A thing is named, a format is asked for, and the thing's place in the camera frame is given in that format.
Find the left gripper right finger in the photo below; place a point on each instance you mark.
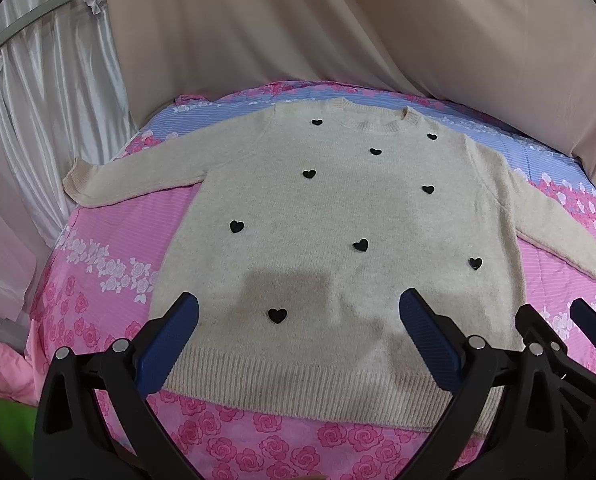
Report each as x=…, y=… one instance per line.
x=467, y=367

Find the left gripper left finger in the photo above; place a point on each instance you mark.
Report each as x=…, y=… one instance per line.
x=94, y=420

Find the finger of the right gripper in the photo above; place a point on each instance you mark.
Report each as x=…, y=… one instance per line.
x=543, y=354
x=584, y=316

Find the beige heart-pattern knit sweater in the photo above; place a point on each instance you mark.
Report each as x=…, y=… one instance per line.
x=311, y=219

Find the green object on floor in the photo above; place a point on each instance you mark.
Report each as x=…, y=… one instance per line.
x=17, y=423

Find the pink cloth beside bed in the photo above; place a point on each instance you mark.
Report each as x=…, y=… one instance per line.
x=22, y=375

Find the beige curtain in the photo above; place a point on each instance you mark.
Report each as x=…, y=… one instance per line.
x=529, y=63

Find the white satin curtain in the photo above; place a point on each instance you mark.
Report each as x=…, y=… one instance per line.
x=61, y=97

